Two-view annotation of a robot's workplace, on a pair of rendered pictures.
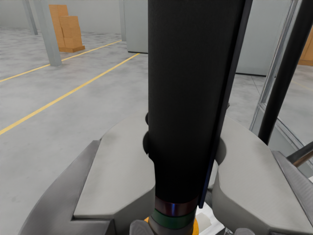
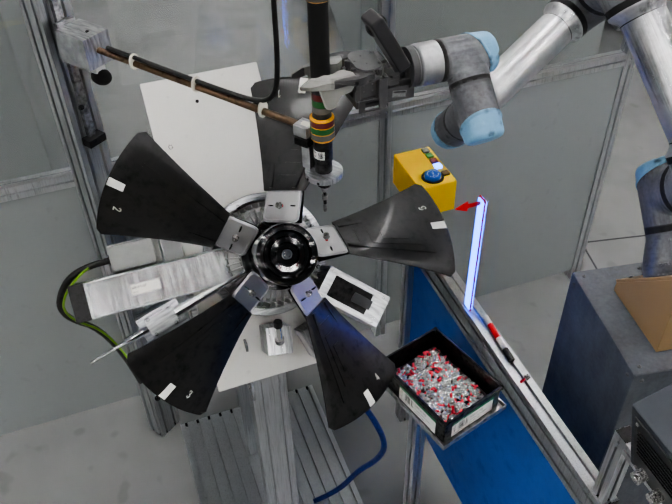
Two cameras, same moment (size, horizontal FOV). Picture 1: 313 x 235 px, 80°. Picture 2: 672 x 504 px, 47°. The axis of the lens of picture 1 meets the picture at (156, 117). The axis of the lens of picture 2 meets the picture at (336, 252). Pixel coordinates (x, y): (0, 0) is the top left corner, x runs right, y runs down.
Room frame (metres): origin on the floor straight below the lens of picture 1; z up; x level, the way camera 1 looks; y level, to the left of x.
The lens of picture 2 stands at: (0.51, 1.05, 2.19)
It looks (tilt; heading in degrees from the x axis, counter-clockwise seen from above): 42 degrees down; 247
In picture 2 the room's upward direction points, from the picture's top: 2 degrees counter-clockwise
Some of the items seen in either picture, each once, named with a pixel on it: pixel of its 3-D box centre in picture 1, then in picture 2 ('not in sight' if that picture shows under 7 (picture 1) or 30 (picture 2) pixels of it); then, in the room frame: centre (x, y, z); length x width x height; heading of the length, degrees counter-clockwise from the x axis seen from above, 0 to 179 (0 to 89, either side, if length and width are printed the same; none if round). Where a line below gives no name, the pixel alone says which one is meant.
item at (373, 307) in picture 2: not in sight; (345, 295); (0.03, -0.04, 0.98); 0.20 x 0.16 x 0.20; 87
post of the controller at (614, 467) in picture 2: not in sight; (615, 465); (-0.25, 0.54, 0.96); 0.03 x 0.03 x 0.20; 87
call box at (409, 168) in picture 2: not in sight; (423, 183); (-0.29, -0.29, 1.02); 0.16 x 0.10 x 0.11; 87
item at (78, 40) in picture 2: not in sight; (82, 44); (0.41, -0.55, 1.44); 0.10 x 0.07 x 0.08; 122
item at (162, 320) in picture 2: not in sight; (161, 320); (0.43, -0.04, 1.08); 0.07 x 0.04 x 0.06; 7
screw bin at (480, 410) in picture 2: not in sight; (439, 383); (-0.10, 0.17, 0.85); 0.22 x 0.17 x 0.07; 102
